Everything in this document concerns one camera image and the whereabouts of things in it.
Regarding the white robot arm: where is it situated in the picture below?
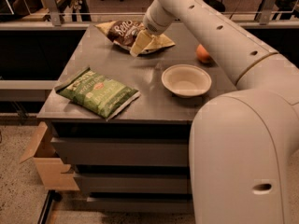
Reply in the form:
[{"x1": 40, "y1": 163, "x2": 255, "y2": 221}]
[{"x1": 141, "y1": 0, "x2": 299, "y2": 224}]

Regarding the bottom grey drawer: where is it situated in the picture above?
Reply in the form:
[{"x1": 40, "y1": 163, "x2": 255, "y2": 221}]
[{"x1": 87, "y1": 197, "x2": 193, "y2": 214}]

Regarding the brown chip bag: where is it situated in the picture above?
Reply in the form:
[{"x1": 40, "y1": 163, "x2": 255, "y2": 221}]
[{"x1": 95, "y1": 21, "x2": 175, "y2": 55}]

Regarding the top grey drawer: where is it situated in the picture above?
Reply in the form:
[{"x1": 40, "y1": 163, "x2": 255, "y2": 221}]
[{"x1": 50, "y1": 137, "x2": 189, "y2": 167}]

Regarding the metal railing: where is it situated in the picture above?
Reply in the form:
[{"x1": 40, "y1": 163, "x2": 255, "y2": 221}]
[{"x1": 0, "y1": 0, "x2": 298, "y2": 25}]

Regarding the grey drawer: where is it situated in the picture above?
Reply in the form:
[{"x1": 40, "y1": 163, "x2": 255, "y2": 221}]
[
  {"x1": 74, "y1": 174, "x2": 192, "y2": 194},
  {"x1": 87, "y1": 197, "x2": 193, "y2": 214},
  {"x1": 50, "y1": 137, "x2": 189, "y2": 167}
]

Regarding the grey drawer cabinet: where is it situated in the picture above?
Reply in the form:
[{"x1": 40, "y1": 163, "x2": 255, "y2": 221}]
[{"x1": 38, "y1": 23, "x2": 235, "y2": 208}]

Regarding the orange fruit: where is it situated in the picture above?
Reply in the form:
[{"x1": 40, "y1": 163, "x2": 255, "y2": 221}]
[{"x1": 195, "y1": 45, "x2": 212, "y2": 63}]

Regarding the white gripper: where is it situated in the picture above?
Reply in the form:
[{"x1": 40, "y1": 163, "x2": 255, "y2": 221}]
[{"x1": 130, "y1": 0, "x2": 175, "y2": 57}]

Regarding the cardboard box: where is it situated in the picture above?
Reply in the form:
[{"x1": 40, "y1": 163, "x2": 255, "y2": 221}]
[{"x1": 20, "y1": 122, "x2": 78, "y2": 191}]

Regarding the green jalapeno chip bag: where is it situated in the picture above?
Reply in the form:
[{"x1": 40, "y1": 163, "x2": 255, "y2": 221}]
[{"x1": 54, "y1": 67, "x2": 140, "y2": 120}]

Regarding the white paper bowl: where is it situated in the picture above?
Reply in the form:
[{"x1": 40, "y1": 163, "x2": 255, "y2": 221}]
[{"x1": 162, "y1": 64, "x2": 212, "y2": 98}]

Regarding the middle grey drawer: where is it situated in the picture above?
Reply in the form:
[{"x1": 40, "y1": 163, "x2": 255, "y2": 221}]
[{"x1": 74, "y1": 174, "x2": 192, "y2": 194}]

